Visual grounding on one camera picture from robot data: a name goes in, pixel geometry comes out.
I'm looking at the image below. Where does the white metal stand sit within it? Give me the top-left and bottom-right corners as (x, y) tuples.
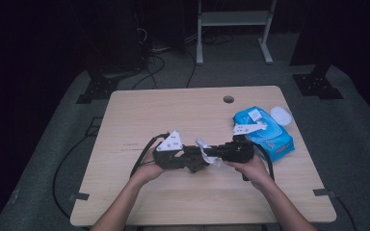
(196, 0), (278, 66)

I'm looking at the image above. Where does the white round lid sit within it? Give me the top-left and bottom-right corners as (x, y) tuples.
(270, 105), (294, 126)

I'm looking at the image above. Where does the long black floor cable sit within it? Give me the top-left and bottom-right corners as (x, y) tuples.
(52, 134), (93, 221)

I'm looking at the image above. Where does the hand-held gripper cable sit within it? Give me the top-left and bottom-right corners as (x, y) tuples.
(129, 132), (171, 179)
(242, 143), (277, 183)

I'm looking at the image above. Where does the white wet wipe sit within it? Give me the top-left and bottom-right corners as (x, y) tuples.
(195, 138), (224, 168)

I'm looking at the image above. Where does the left hand-held gripper cable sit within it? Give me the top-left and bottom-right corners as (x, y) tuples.
(129, 132), (171, 179)

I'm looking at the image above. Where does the black tape strip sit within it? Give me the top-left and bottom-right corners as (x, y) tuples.
(68, 192), (91, 202)
(312, 188), (337, 198)

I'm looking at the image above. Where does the person's left hand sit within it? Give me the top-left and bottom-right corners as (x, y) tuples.
(130, 146), (169, 186)

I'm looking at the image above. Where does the black rectangular floor frame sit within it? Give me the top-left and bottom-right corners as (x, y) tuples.
(84, 116), (104, 138)

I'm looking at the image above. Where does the right hand-held gripper cable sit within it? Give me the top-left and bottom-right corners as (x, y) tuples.
(242, 143), (277, 183)

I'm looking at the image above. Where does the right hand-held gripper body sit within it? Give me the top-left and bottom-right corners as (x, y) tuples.
(225, 121), (268, 164)

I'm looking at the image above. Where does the thin black floor cable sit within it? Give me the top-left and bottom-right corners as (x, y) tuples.
(332, 193), (358, 231)

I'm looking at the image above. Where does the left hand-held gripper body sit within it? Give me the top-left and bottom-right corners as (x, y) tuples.
(152, 130), (188, 170)

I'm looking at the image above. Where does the person's right hand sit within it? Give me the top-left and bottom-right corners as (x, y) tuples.
(225, 153), (275, 191)

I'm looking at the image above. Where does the blue wet wipes pack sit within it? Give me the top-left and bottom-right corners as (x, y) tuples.
(231, 105), (296, 164)

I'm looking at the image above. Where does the black stand base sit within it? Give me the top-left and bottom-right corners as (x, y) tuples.
(291, 61), (345, 101)
(75, 74), (120, 105)

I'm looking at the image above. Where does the black floor cable bundle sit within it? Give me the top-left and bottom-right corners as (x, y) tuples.
(130, 28), (198, 91)

